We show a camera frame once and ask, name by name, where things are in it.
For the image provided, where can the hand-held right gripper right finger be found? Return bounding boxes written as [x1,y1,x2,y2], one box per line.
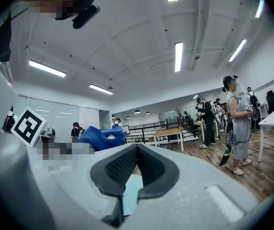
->
[127,143,260,230]

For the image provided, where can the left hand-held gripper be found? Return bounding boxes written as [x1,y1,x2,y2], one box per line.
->
[10,106,56,148]

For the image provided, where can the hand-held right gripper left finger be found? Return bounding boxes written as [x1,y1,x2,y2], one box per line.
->
[51,143,139,229]

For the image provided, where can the blue cloth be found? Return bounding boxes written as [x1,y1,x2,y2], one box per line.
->
[78,125,128,152]

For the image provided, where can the wooden table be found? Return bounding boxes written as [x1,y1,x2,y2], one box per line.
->
[153,127,184,152]

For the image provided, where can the black metal railing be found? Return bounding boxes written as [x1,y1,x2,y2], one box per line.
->
[126,118,195,144]

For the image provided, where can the person's torso and legs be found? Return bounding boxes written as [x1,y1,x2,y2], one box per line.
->
[0,0,15,66]

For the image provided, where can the white desk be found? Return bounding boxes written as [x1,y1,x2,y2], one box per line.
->
[258,109,274,172]

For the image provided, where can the black office chair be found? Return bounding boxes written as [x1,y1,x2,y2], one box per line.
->
[265,90,274,115]

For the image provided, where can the ceiling strip lights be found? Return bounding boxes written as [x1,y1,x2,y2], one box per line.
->
[28,0,265,95]

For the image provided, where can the black head-mounted camera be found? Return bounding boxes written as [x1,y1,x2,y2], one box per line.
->
[71,5,101,30]

